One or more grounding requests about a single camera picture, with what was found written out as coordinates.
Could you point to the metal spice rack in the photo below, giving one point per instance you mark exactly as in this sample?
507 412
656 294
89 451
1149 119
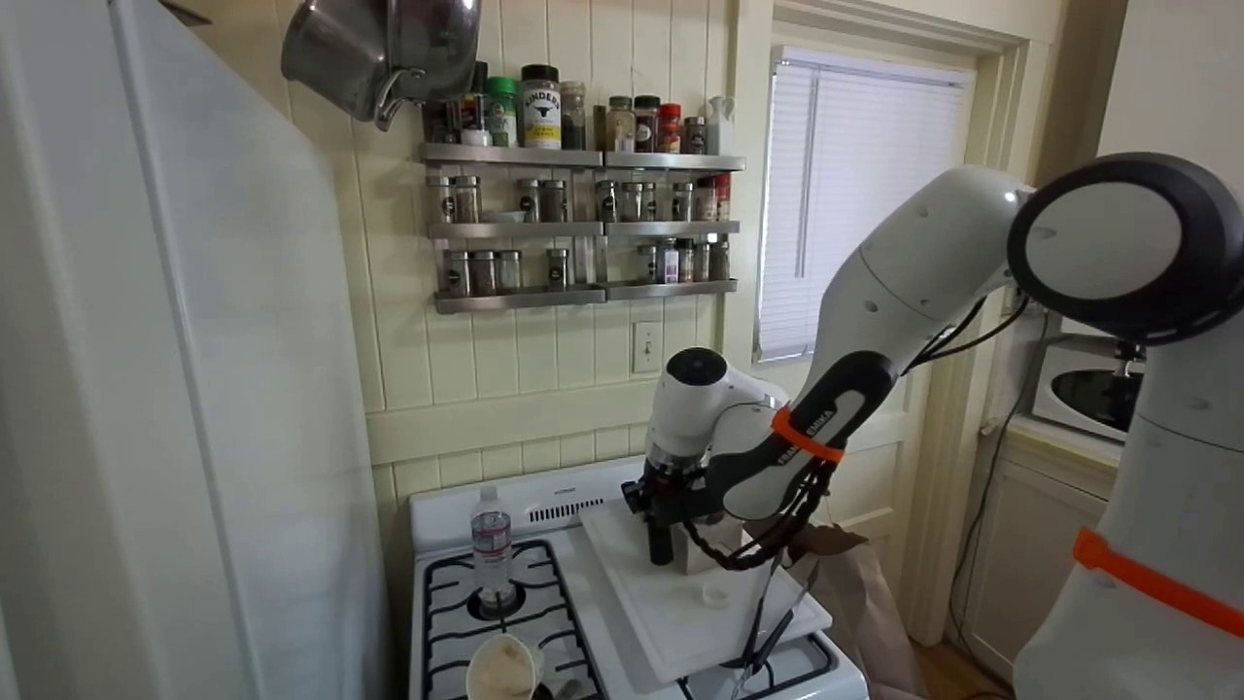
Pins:
586 228

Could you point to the clear plastic water bottle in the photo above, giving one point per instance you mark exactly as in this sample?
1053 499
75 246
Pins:
491 546

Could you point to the red spice jar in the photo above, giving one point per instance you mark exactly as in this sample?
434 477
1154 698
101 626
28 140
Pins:
670 129

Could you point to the brown paper bag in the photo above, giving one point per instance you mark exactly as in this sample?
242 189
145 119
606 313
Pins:
868 607

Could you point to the white gas stove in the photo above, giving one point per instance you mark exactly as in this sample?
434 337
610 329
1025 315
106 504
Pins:
439 520

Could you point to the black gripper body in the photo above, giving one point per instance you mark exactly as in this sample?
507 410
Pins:
672 490

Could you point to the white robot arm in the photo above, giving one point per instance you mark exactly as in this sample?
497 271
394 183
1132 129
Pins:
933 259

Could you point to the large white label spice jar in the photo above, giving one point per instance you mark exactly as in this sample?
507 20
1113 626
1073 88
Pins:
543 110

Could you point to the green lid spice jar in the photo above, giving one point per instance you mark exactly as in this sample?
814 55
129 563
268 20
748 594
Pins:
503 114

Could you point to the white wall switch plate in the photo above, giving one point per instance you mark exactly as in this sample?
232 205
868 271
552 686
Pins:
645 346

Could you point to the white refrigerator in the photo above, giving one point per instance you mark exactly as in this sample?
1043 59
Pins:
158 392

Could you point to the white window blind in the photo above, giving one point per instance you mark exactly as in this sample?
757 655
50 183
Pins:
856 197

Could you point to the dark spice jar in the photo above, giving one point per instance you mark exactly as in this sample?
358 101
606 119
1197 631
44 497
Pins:
475 119

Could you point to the white board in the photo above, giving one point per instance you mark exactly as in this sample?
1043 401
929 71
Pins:
672 625

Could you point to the hanging steel pan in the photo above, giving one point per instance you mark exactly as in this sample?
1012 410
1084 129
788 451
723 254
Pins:
374 51

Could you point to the white microwave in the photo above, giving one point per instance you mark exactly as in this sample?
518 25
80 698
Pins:
1091 392

